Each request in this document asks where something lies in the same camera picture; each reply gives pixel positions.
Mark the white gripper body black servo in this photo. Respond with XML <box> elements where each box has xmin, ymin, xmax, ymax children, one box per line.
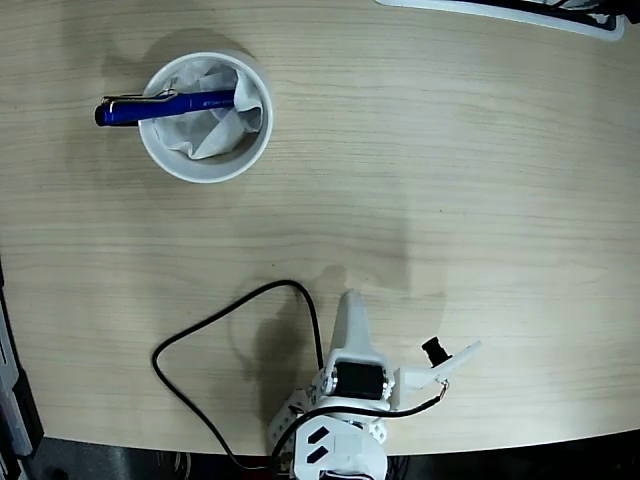
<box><xmin>310</xmin><ymin>349</ymin><xmax>400</xmax><ymax>414</ymax></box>

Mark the blue pen with metal clip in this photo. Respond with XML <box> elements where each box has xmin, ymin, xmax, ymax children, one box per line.
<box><xmin>93</xmin><ymin>88</ymin><xmax>239</xmax><ymax>128</ymax></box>

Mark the crumpled white tissue paper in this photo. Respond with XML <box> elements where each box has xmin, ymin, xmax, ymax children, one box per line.
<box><xmin>152</xmin><ymin>60</ymin><xmax>264</xmax><ymax>161</ymax></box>

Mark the white keyboard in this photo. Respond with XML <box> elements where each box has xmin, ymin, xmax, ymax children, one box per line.
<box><xmin>374</xmin><ymin>0</ymin><xmax>627</xmax><ymax>42</ymax></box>

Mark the black object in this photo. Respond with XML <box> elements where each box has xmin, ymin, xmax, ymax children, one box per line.
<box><xmin>602</xmin><ymin>0</ymin><xmax>640</xmax><ymax>25</ymax></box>

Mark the black camera on white mount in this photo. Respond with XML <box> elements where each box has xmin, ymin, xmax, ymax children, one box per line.
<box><xmin>394</xmin><ymin>337</ymin><xmax>484</xmax><ymax>414</ymax></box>

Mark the black cable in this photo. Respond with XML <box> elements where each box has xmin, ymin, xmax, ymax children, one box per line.
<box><xmin>152</xmin><ymin>279</ymin><xmax>451</xmax><ymax>471</ymax></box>

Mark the white mug with black handle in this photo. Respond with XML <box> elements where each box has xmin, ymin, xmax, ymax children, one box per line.
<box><xmin>102</xmin><ymin>51</ymin><xmax>275</xmax><ymax>185</ymax></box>

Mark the gray and black bracket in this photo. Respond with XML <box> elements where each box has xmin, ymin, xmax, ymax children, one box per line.
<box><xmin>0</xmin><ymin>254</ymin><xmax>47</xmax><ymax>480</ymax></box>

